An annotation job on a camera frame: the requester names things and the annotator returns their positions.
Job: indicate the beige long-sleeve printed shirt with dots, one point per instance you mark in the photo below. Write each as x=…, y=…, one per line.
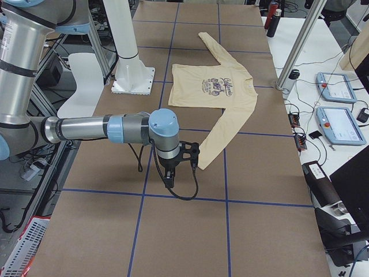
x=228, y=86

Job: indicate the black monitor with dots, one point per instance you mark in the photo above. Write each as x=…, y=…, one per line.
x=351, y=184

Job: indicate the white plastic basket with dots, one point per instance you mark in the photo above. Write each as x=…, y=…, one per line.
x=22, y=256

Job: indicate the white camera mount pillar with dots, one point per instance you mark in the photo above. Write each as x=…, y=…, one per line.
x=131, y=75

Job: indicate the teach pendant tablet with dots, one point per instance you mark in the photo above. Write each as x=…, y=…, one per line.
x=339, y=126
x=335, y=87

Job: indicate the black device with label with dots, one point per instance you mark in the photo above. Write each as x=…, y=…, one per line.
x=322, y=191

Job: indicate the white chair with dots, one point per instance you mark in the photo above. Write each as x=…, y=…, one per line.
x=89, y=86

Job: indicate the far teach pendant tablet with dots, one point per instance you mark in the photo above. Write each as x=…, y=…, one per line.
x=335, y=87

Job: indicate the red water bottle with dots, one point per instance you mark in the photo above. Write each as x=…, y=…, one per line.
x=273, y=6

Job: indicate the black water bottle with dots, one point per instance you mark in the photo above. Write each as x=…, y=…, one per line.
x=274, y=23

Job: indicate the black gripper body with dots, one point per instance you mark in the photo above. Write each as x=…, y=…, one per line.
x=168, y=164

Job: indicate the near teach pendant tablet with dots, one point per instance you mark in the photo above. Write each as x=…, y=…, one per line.
x=339, y=126

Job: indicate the aluminium frame post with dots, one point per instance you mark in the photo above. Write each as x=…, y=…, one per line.
x=300, y=41

